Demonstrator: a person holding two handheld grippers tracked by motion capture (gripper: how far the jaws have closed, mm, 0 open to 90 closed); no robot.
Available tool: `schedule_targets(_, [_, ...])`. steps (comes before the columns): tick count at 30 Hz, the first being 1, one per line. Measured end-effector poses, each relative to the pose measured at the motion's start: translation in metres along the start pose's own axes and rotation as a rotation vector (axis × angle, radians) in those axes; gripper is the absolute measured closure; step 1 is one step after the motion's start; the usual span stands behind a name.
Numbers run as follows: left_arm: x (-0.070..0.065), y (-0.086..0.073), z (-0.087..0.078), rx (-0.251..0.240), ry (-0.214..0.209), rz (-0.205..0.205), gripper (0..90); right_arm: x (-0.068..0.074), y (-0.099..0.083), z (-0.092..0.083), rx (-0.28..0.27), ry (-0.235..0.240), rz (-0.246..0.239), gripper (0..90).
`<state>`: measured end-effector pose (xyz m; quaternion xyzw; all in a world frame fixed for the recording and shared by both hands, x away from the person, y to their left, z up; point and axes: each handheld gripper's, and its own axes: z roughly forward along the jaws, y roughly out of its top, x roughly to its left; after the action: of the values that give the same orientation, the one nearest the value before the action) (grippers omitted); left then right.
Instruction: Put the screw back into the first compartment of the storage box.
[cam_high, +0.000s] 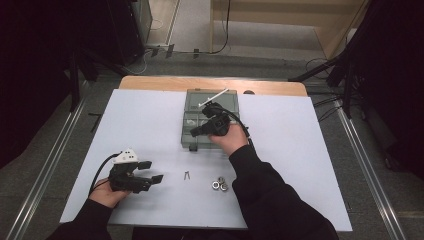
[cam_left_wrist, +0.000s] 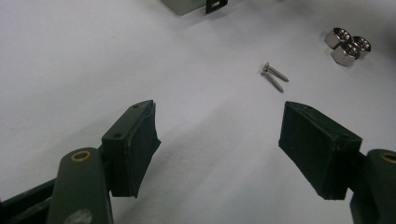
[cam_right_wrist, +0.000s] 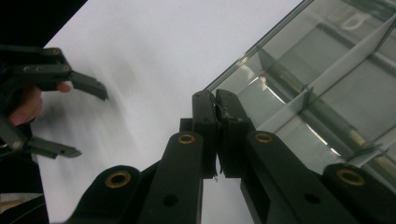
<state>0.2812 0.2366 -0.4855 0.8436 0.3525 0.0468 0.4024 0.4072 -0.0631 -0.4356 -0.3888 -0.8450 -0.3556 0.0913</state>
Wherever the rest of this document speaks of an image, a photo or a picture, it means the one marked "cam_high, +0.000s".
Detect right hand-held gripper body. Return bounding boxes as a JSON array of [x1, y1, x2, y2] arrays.
[[198, 88, 232, 138]]

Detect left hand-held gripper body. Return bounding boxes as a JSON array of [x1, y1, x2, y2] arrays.
[[108, 147, 154, 195]]

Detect grey clear plastic organizer box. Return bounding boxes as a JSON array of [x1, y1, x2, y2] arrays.
[[180, 88, 248, 153]]

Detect person's right hand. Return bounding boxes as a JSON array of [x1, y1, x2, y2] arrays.
[[209, 123, 249, 158]]

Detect person's left hand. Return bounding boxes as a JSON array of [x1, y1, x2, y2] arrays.
[[88, 177, 133, 209]]

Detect white table board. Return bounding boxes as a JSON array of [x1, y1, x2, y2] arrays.
[[59, 88, 353, 232]]

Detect wooden table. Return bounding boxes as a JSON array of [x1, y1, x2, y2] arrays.
[[118, 75, 308, 98]]

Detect black stand leg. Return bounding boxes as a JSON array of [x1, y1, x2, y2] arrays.
[[288, 56, 344, 83], [68, 49, 81, 113]]

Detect dark metal cabinet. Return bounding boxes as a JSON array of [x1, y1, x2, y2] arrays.
[[106, 0, 154, 66]]

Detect light wooden furniture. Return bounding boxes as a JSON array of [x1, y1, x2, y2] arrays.
[[209, 0, 371, 59]]

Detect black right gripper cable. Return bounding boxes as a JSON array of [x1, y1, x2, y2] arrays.
[[216, 107, 258, 154]]

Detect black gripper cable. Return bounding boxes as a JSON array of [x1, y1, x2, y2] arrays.
[[88, 152, 121, 198], [216, 107, 258, 154]]

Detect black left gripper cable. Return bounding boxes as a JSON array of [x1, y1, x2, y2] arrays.
[[88, 152, 121, 198]]

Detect metal floor rail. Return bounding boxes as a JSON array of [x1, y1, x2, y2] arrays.
[[6, 96, 89, 240], [334, 99, 406, 240]]

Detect white floor cable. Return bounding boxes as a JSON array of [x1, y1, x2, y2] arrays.
[[123, 49, 149, 76]]

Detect black hanging cable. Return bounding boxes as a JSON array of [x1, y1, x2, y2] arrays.
[[213, 0, 232, 55]]

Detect black floor cables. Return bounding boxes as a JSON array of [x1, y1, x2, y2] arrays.
[[313, 89, 346, 123]]

